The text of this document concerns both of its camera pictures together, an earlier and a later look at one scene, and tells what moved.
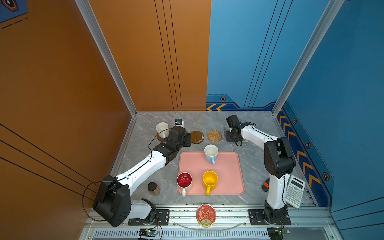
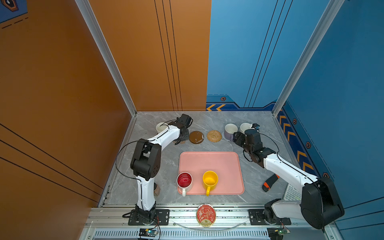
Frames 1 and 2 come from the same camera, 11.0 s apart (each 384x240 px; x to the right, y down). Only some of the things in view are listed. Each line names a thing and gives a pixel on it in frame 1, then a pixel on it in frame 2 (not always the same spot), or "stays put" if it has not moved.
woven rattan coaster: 214,136 stays put
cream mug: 162,129 stays put
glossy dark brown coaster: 197,137 stays put
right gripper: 227,138 -> 238,137
